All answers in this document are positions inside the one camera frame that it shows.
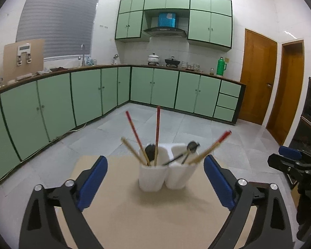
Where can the red-topped wooden chopstick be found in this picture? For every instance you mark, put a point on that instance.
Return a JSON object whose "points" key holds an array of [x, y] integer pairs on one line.
{"points": [[212, 145], [134, 131], [157, 134]]}

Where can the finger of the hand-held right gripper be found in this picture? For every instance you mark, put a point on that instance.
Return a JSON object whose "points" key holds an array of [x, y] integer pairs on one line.
{"points": [[276, 160], [290, 151]]}

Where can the bottles beside faucet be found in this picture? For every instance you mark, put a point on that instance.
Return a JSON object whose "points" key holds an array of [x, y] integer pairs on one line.
{"points": [[91, 61]]}

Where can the green wall cabinets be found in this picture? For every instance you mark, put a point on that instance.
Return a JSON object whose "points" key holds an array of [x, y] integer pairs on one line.
{"points": [[212, 20]]}

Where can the brown cardboard board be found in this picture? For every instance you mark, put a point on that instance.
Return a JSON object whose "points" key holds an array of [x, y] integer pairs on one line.
{"points": [[37, 57]]}

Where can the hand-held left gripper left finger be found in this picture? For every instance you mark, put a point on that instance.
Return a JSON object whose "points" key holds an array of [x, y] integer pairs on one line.
{"points": [[93, 181]]}

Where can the green thermos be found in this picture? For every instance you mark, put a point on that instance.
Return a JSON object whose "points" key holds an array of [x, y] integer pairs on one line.
{"points": [[220, 67]]}

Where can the black chopstick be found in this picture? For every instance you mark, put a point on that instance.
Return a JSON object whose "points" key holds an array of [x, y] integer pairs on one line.
{"points": [[175, 158]]}

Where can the blue box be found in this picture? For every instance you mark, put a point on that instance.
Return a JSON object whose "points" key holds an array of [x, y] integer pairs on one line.
{"points": [[167, 20]]}

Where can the dark cloth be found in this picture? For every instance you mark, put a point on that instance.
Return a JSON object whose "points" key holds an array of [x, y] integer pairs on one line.
{"points": [[54, 70]]}

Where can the white power strip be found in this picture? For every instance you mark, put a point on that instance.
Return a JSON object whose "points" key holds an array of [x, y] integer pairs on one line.
{"points": [[23, 76]]}

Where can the grey window blind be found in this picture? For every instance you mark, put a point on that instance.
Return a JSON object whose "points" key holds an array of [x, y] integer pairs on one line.
{"points": [[57, 18]]}

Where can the metal faucet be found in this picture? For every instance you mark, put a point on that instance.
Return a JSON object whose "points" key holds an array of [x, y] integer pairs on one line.
{"points": [[83, 57]]}

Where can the small bottle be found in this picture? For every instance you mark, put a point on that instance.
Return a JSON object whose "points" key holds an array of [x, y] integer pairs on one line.
{"points": [[211, 70]]}

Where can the black wok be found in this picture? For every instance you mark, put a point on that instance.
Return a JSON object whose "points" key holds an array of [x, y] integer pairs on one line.
{"points": [[172, 62]]}

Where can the pale-tipped wooden chopstick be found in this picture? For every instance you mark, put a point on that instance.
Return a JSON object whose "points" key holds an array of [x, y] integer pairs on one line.
{"points": [[131, 149]]}

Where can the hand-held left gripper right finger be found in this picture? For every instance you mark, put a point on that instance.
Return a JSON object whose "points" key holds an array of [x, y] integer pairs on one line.
{"points": [[219, 184]]}

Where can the white pot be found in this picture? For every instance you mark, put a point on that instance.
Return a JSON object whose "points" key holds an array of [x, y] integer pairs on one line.
{"points": [[153, 59]]}

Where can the person's right hand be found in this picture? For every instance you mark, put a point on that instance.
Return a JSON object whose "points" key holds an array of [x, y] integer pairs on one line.
{"points": [[309, 212]]}

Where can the metal spoon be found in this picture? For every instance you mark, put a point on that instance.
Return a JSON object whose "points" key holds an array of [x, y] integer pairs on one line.
{"points": [[193, 146]]}

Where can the green base cabinets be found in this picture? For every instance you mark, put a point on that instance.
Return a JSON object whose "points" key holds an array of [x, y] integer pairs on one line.
{"points": [[57, 101]]}

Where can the row of glass jars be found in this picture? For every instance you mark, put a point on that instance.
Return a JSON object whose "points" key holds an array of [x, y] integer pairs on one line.
{"points": [[191, 66]]}

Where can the wooden door frame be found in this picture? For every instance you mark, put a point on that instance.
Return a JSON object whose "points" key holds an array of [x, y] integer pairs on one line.
{"points": [[274, 103]]}

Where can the black spoon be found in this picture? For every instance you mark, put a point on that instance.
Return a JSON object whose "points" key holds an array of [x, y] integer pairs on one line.
{"points": [[150, 152]]}

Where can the black range hood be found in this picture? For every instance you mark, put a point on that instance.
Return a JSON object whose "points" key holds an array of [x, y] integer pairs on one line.
{"points": [[164, 32]]}

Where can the wooden door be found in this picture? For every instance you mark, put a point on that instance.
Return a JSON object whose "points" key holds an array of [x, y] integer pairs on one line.
{"points": [[258, 75]]}

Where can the white two-compartment utensil holder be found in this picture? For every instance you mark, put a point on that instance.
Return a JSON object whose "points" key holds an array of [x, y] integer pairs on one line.
{"points": [[158, 176]]}

